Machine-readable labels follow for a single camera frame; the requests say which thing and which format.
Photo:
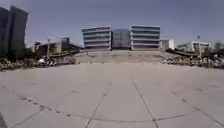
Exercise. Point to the wide grey stone stairs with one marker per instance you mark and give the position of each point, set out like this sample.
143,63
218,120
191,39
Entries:
120,56

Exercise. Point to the striped building with glass middle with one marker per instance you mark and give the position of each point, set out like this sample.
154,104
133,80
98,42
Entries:
96,38

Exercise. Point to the grey concrete slab plaza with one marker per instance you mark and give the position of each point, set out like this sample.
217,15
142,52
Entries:
116,96

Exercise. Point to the brown building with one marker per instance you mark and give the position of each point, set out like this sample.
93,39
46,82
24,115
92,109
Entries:
63,45

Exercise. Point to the small white building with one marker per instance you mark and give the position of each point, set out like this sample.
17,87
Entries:
168,44

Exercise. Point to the low pale building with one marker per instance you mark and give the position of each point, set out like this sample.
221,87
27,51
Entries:
195,46

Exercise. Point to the pole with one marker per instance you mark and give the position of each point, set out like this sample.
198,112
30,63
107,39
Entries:
199,45

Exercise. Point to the tall dark building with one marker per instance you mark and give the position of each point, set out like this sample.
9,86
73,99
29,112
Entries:
15,30

